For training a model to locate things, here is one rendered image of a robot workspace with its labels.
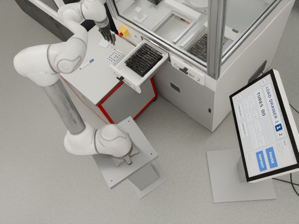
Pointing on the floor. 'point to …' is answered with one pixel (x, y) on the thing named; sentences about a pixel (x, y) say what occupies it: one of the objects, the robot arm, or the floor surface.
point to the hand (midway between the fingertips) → (112, 44)
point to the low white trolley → (108, 83)
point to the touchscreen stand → (234, 179)
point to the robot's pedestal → (147, 179)
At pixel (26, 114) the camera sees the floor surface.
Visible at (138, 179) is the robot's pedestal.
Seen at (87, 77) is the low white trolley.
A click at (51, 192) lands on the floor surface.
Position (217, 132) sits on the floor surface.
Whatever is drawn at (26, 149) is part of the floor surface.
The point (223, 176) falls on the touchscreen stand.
